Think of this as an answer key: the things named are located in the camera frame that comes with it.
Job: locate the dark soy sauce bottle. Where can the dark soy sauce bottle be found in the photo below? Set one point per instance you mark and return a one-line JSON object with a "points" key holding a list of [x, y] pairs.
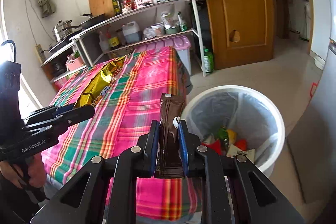
{"points": [[120, 5]]}

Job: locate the red foil wrapper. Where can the red foil wrapper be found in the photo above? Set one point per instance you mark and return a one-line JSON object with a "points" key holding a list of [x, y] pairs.
{"points": [[216, 146]]}

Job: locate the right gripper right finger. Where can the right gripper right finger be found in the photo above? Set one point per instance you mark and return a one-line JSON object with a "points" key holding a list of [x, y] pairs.
{"points": [[188, 144]]}

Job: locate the clear trash bag liner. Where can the clear trash bag liner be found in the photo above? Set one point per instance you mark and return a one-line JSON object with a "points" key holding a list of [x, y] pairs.
{"points": [[246, 115]]}

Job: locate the black frying pan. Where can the black frying pan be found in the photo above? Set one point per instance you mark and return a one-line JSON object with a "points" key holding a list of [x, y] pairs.
{"points": [[93, 20]]}

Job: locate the white trash bin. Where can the white trash bin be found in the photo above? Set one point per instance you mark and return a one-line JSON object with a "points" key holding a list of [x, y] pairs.
{"points": [[268, 166]]}

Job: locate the beige paper snack bag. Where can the beige paper snack bag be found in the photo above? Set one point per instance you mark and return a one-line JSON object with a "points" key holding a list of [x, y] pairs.
{"points": [[234, 151]]}

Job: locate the steel steamer pot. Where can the steel steamer pot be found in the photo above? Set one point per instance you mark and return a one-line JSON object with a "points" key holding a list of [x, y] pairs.
{"points": [[62, 29]]}

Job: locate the brown snack pouch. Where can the brown snack pouch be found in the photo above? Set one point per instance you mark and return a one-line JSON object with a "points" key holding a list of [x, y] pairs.
{"points": [[169, 163]]}

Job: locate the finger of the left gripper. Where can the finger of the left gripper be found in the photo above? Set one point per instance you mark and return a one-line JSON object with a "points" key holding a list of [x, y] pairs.
{"points": [[61, 122], [47, 113]]}

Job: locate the gold chip bag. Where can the gold chip bag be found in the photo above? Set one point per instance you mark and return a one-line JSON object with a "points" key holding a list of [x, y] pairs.
{"points": [[101, 83]]}

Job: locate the pink storage box lid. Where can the pink storage box lid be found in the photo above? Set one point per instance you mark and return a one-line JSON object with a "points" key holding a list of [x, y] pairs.
{"points": [[180, 43]]}

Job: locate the pink utensil holder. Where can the pink utensil holder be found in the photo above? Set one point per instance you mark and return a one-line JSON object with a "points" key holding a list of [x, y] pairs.
{"points": [[142, 3]]}

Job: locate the left hand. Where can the left hand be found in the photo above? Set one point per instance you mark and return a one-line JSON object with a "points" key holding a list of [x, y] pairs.
{"points": [[36, 172]]}

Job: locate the wooden door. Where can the wooden door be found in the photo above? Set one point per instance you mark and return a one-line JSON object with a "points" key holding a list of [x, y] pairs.
{"points": [[242, 31]]}

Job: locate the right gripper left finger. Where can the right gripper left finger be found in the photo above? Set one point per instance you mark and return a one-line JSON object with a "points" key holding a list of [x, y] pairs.
{"points": [[149, 144]]}

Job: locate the white plastic jug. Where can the white plastic jug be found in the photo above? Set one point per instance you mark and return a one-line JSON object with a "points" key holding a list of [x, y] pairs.
{"points": [[131, 32]]}

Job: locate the green snack wrapper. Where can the green snack wrapper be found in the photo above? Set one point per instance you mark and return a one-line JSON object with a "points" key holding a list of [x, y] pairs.
{"points": [[222, 135]]}

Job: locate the small yellow green wrapper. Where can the small yellow green wrapper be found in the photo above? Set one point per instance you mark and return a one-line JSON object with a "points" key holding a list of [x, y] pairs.
{"points": [[231, 136]]}

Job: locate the red plastic bag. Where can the red plastic bag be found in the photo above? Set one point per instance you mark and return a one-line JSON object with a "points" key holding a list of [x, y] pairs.
{"points": [[241, 144]]}

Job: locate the yellow label oil bottle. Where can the yellow label oil bottle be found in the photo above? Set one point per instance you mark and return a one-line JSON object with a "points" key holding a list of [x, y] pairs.
{"points": [[113, 39]]}

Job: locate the wooden cutting board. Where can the wooden cutting board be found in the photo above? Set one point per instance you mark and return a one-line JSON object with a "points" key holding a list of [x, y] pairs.
{"points": [[98, 7]]}

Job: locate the green detergent bottle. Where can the green detergent bottle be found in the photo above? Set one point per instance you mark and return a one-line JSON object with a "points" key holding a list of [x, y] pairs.
{"points": [[209, 61]]}

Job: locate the pink plastic basket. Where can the pink plastic basket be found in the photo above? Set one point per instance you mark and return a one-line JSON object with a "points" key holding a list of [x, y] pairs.
{"points": [[73, 63]]}

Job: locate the white metal shelf rack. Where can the white metal shelf rack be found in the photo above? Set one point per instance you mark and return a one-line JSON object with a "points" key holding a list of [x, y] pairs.
{"points": [[77, 40]]}

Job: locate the silver refrigerator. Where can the silver refrigerator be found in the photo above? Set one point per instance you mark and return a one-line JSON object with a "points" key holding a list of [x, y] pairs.
{"points": [[312, 141]]}

